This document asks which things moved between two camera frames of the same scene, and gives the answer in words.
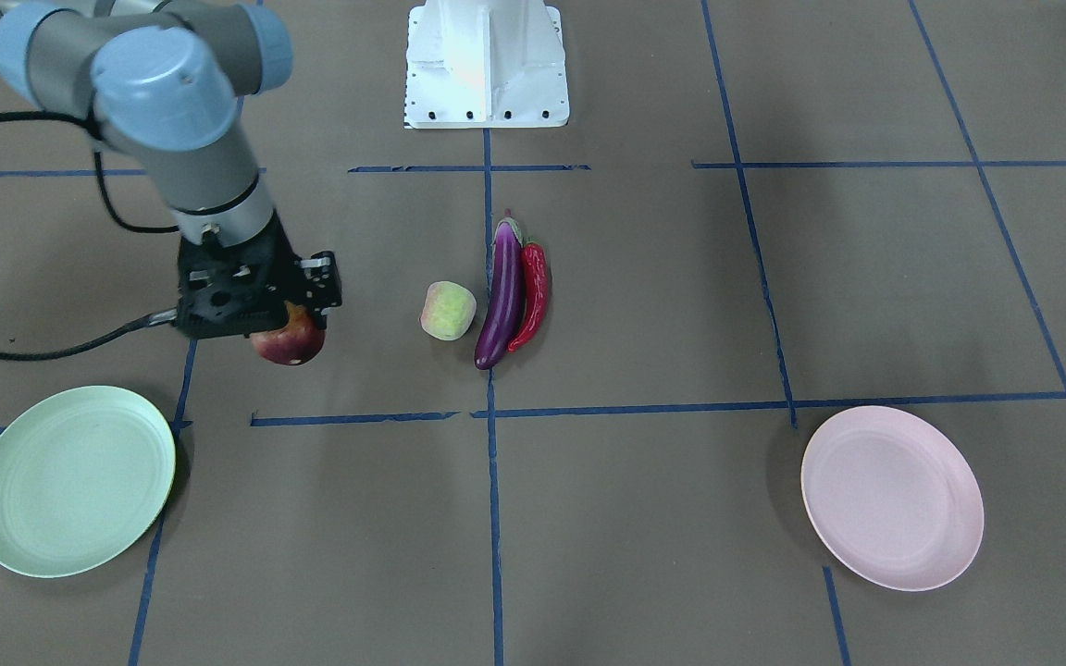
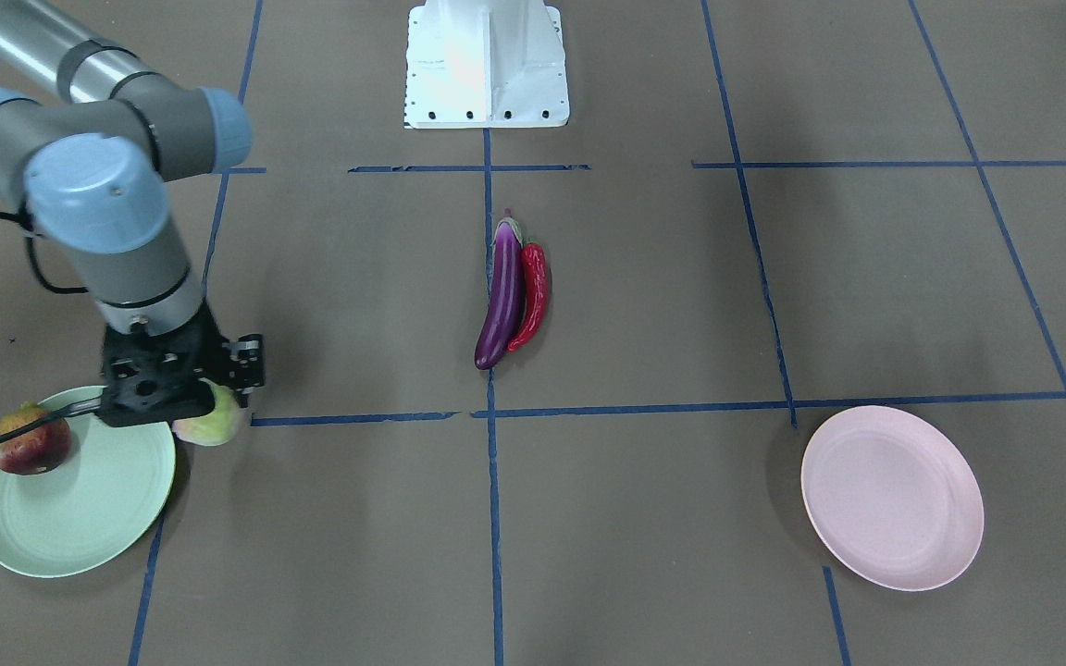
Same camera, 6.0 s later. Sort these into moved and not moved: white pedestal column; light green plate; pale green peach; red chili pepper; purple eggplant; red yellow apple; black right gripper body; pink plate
Moved: black right gripper body; pale green peach; red yellow apple
Not moved: white pedestal column; red chili pepper; purple eggplant; light green plate; pink plate
